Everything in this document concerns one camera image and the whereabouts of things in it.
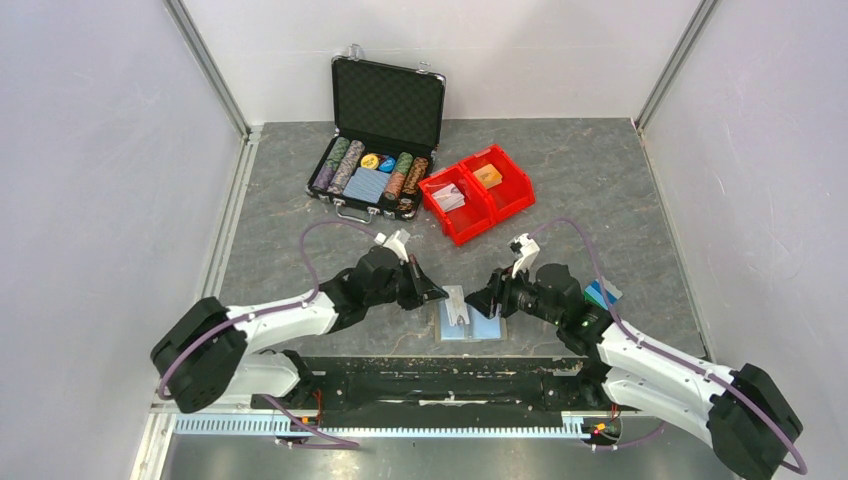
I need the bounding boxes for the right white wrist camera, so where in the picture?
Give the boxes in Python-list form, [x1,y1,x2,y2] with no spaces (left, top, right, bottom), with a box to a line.
[509,233,540,278]

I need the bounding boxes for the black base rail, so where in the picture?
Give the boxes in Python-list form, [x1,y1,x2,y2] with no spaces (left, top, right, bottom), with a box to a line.
[277,357,613,428]

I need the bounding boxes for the white cards in bin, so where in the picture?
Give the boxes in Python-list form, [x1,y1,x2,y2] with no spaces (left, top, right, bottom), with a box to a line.
[432,183,466,213]

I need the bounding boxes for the orange cards in bin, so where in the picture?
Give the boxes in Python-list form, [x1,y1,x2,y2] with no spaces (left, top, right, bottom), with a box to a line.
[473,164,503,189]

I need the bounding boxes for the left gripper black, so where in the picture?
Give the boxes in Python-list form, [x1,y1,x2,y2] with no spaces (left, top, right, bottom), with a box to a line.
[366,254,448,311]

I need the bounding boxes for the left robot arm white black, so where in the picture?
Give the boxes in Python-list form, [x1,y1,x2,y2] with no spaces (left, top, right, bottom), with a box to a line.
[150,246,448,413]

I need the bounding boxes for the white credit card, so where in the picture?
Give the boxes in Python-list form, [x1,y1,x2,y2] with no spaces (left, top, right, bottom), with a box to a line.
[443,285,471,327]

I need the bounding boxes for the white cable duct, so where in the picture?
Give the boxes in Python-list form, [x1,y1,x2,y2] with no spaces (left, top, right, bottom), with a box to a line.
[173,412,590,440]

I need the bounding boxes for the blue playing card deck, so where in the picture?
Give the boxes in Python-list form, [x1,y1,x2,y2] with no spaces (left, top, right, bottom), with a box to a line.
[343,167,390,203]

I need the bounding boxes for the right red plastic bin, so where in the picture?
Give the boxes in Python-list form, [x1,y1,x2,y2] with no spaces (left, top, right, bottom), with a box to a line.
[460,144,536,222]

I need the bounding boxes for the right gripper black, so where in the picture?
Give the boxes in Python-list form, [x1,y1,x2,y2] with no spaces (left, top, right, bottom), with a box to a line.
[463,259,562,326]

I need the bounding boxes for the black poker chip case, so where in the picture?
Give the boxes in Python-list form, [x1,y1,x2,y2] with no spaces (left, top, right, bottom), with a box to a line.
[305,44,447,223]

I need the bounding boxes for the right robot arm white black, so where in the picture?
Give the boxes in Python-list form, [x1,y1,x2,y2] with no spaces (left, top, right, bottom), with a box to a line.
[465,264,803,479]

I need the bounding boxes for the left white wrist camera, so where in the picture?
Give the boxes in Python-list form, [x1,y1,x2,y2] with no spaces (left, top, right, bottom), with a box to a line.
[374,228,410,263]

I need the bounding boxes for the left red plastic bin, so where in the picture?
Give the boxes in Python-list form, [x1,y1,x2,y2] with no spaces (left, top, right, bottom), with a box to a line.
[418,164,494,246]

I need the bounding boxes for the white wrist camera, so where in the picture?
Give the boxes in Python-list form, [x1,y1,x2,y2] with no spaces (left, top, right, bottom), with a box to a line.
[374,228,410,263]
[509,233,540,278]

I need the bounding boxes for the green blue toy brick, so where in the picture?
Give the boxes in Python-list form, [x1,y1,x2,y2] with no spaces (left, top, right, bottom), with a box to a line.
[584,277,622,310]

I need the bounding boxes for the red plastic bin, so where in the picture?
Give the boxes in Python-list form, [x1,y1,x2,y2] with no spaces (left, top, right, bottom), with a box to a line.
[460,144,536,222]
[418,164,494,246]

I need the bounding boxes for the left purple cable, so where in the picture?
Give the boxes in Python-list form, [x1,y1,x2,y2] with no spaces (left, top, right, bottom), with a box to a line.
[157,221,386,450]

